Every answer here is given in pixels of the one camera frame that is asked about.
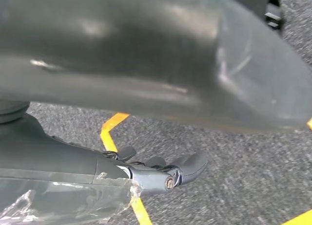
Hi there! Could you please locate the yellow floor tape rectangle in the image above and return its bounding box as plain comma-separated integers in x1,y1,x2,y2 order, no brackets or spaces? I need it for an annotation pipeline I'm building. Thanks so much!
100,112,312,225

